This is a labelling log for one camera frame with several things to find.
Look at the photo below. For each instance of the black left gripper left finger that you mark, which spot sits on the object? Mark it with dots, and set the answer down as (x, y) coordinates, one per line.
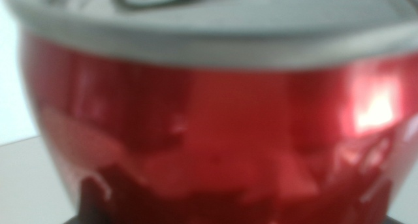
(72, 221)

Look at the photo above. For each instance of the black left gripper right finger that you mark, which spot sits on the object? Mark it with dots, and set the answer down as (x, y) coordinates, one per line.
(395, 221)

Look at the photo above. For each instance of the red soda can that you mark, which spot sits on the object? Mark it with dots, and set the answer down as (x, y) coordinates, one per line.
(228, 119)

